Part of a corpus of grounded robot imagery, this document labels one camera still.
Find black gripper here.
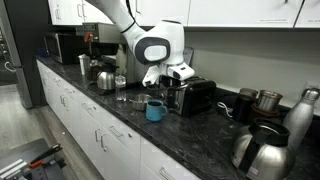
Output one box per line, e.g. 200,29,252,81
146,74,188,101

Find blue ceramic cup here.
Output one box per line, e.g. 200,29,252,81
145,99,169,123

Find steel cup on brown base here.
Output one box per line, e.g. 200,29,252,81
250,89,284,124

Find small steel bowl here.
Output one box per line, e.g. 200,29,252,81
128,93,153,112

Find chrome and black toaster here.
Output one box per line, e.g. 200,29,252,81
159,75,218,118

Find glass dispenser with steel lid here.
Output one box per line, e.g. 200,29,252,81
114,74,128,102

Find steel carafe with black lid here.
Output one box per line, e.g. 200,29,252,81
95,63,120,92

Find white lower cabinets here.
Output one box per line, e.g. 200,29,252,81
35,59,201,180

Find white cabinets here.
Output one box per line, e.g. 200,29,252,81
47,0,320,30
35,59,201,180

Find translucent plastic container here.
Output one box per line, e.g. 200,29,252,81
78,53,92,76

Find black and steel coffee maker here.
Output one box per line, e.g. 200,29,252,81
75,22,128,96

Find black coffee grinder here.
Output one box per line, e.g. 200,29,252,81
232,87,260,123

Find black microwave oven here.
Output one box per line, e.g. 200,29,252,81
44,32,88,65

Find white upper cabinets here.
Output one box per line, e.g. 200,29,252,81
47,0,320,30

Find large steel carafe black collar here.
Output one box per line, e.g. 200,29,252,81
230,117,297,180

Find black and orange clamp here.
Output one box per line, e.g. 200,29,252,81
28,143,65,170

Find stainless steel fridge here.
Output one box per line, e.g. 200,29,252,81
0,0,34,110

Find steel water bottle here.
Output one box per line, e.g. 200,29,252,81
281,87,320,153

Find aluminium extrusion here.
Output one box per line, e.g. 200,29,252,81
0,158,28,180

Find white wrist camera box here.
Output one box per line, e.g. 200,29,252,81
166,62,196,82

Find steel drawer handle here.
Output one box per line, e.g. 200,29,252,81
108,125,125,138
81,102,97,112
64,87,77,97
158,167,175,180

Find white cable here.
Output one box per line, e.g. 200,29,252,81
216,101,235,119

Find white wall outlet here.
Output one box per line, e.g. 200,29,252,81
303,80,320,92

